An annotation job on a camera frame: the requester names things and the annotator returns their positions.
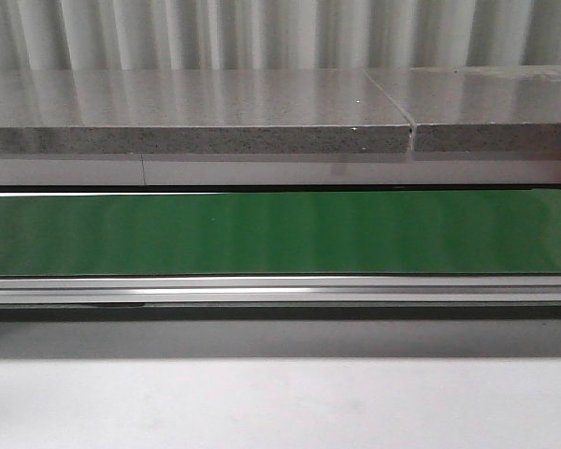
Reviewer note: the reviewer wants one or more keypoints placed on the grey stone ledge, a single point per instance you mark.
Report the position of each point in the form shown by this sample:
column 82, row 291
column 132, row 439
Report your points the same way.
column 428, row 112

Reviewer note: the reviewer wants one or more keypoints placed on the green conveyor belt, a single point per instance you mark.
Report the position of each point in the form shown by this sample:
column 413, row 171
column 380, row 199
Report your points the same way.
column 383, row 232

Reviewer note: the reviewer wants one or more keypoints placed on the aluminium conveyor frame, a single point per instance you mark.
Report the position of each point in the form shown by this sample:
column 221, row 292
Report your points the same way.
column 285, row 298

